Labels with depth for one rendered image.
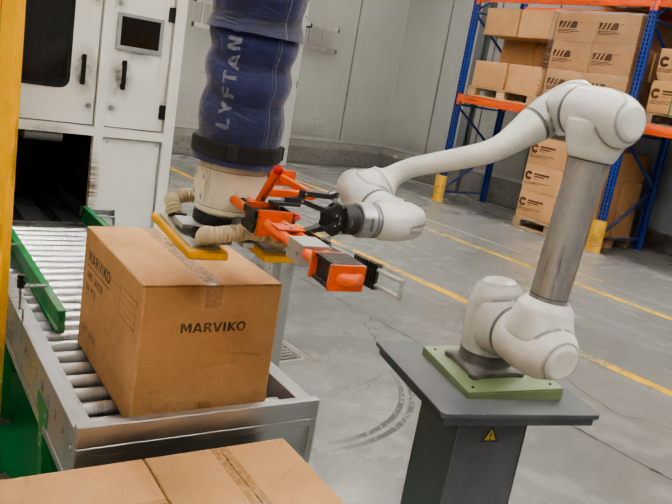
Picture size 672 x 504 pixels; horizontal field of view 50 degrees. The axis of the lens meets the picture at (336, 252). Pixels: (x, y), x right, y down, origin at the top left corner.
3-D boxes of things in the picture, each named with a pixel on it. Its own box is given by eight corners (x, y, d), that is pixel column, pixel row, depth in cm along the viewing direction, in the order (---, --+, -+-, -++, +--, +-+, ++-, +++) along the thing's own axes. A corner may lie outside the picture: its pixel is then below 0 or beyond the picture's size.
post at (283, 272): (240, 467, 286) (277, 221, 263) (256, 464, 289) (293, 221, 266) (248, 476, 280) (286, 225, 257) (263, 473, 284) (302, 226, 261)
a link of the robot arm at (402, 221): (376, 249, 180) (350, 224, 190) (424, 249, 189) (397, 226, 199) (390, 210, 176) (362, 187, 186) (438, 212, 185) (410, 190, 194)
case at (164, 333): (77, 342, 241) (87, 225, 232) (191, 336, 263) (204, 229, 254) (128, 428, 193) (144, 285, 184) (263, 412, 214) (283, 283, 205)
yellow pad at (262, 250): (217, 223, 204) (220, 206, 203) (250, 225, 209) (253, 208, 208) (263, 262, 176) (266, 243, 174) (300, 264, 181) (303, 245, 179)
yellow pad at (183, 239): (150, 219, 195) (152, 201, 193) (186, 221, 200) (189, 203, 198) (187, 259, 166) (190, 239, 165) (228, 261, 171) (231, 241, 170)
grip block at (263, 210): (238, 225, 165) (242, 200, 164) (277, 227, 170) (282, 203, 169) (252, 236, 158) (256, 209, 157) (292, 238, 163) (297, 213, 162)
